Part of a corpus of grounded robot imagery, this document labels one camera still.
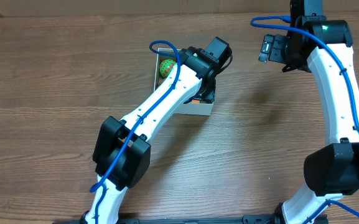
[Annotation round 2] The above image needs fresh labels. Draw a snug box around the green patterned egg toy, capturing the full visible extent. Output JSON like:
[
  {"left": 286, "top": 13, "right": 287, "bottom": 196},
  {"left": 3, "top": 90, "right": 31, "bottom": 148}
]
[{"left": 159, "top": 59, "right": 177, "bottom": 78}]

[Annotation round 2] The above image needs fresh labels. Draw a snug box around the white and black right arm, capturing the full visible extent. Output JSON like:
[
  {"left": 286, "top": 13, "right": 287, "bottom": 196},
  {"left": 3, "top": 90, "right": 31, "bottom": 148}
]
[{"left": 259, "top": 16, "right": 359, "bottom": 223}]

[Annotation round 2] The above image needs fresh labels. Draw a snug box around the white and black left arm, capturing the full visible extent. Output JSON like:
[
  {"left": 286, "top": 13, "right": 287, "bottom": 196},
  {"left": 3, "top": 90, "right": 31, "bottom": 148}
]
[{"left": 80, "top": 44, "right": 233, "bottom": 223}]

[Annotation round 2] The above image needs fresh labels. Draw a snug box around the white open cardboard box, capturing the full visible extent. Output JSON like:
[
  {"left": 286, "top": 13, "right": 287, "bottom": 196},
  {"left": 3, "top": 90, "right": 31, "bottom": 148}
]
[{"left": 154, "top": 47, "right": 220, "bottom": 116}]

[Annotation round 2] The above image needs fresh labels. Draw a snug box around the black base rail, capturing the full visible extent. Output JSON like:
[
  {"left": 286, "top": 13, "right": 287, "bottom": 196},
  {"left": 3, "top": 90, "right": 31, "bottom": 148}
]
[{"left": 53, "top": 212, "right": 329, "bottom": 224}]

